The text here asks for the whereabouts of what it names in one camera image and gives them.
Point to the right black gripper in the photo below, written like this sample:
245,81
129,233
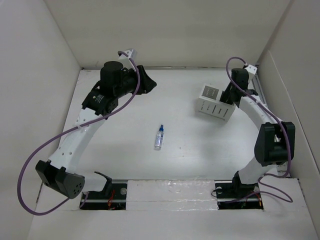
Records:
228,88

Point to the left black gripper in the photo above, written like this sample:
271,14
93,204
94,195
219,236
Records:
146,84

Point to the small clear spray bottle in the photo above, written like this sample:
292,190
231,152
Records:
159,138

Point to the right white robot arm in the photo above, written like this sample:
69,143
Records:
275,143

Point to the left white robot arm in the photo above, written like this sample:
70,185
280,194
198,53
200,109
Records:
59,171

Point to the white slotted desk organizer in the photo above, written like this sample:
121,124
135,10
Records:
209,103

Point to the aluminium side rail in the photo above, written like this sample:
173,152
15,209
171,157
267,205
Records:
256,84

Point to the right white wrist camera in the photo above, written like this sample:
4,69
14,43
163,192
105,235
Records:
251,70

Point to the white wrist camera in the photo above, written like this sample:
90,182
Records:
125,56
251,70

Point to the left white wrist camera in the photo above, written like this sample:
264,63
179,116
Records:
125,56

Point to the metal base rail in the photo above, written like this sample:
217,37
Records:
155,195

